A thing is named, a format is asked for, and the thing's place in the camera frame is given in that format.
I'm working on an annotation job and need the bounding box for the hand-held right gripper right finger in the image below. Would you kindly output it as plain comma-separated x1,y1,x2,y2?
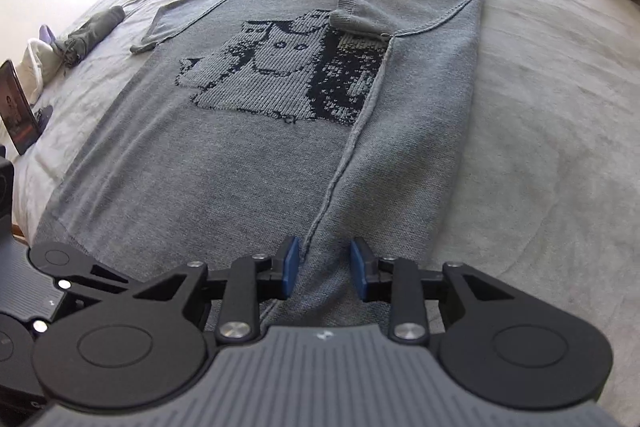
350,238,518,344

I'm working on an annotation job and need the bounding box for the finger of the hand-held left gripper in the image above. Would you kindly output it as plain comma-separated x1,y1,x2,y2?
62,261,133,306

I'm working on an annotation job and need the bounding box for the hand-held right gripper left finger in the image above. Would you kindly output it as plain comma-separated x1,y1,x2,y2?
131,236,301,344

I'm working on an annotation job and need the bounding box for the grey knit cat-print sweater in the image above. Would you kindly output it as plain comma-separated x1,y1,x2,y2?
32,0,486,343

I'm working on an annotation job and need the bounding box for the smartphone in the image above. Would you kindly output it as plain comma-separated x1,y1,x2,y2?
0,59,41,156

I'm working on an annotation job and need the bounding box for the white cloth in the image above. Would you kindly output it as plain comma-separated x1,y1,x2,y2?
15,38,63,105

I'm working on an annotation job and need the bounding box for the dark grey cloth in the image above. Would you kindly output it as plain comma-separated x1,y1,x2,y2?
52,5,126,68

